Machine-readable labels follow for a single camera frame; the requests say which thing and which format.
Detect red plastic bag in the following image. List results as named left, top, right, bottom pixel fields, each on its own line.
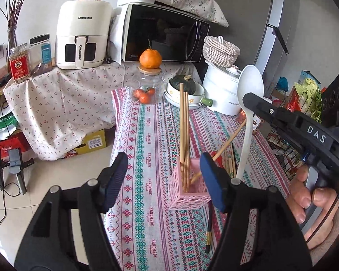
left=284, top=89, right=300, bottom=112

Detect woven lidded basket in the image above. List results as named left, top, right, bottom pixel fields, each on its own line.
left=202, top=35, right=240, bottom=68

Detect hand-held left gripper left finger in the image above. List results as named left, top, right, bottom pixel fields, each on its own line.
left=14, top=152, right=129, bottom=271

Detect clear jar with black lid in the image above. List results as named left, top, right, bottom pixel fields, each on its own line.
left=28, top=34, right=53, bottom=72

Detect black microwave oven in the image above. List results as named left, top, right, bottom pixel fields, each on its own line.
left=121, top=2, right=211, bottom=63

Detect cherry print cabinet cloth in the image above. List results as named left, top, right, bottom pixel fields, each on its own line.
left=3, top=61, right=204, bottom=161

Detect leafy green vegetables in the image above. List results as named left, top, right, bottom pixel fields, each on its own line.
left=294, top=79, right=324, bottom=122

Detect dark green squash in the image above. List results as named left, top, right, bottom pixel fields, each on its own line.
left=169, top=75, right=197, bottom=96

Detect pink lattice utensil holder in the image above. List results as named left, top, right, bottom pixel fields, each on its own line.
left=169, top=158, right=212, bottom=210

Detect black chopstick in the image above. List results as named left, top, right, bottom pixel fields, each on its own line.
left=205, top=203, right=214, bottom=254

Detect grey device on black stand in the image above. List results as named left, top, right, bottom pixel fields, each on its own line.
left=8, top=148, right=34, bottom=195

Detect dark brown chopstick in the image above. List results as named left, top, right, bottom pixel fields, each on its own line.
left=231, top=143, right=238, bottom=178

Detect light wooden chopstick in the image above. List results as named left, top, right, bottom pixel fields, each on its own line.
left=179, top=83, right=187, bottom=173
left=189, top=119, right=247, bottom=185
left=184, top=91, right=190, bottom=193

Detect glass jar with wooden lid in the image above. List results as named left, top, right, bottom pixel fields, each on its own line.
left=126, top=65, right=166, bottom=105

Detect black wire rack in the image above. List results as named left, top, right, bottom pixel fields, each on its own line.
left=267, top=99, right=308, bottom=181

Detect red spoon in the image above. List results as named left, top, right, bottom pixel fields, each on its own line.
left=211, top=151, right=226, bottom=173

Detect yellow cardboard box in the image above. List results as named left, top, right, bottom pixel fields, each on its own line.
left=73, top=128, right=108, bottom=156

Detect glass vase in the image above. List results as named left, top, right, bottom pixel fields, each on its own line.
left=6, top=25, right=19, bottom=63

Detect large orange with stem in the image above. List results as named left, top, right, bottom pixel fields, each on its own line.
left=139, top=40, right=162, bottom=70

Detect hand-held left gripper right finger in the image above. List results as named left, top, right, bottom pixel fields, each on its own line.
left=200, top=152, right=313, bottom=271

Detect cream air fryer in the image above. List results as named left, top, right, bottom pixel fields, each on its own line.
left=55, top=0, right=113, bottom=70

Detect cream bowl with green handle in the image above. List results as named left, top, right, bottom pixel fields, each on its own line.
left=165, top=80, right=214, bottom=105

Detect white plate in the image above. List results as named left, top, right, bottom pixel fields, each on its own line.
left=164, top=90, right=207, bottom=110

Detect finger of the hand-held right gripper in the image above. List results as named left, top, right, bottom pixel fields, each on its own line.
left=242, top=93, right=297, bottom=131

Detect glass jar with red label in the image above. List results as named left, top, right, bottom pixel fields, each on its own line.
left=8, top=43, right=31, bottom=84

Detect green plastic bag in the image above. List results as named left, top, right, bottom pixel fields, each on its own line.
left=0, top=110, right=20, bottom=142

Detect white electric cooker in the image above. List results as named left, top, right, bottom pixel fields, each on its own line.
left=202, top=59, right=272, bottom=116

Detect red box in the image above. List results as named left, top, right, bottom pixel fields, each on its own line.
left=0, top=133, right=31, bottom=161

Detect white plastic spoon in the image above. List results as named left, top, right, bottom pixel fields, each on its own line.
left=235, top=64, right=264, bottom=180

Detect grey refrigerator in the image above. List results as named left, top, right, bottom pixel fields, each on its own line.
left=202, top=0, right=300, bottom=91

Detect person's right hand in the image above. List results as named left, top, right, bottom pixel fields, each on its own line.
left=285, top=164, right=339, bottom=249

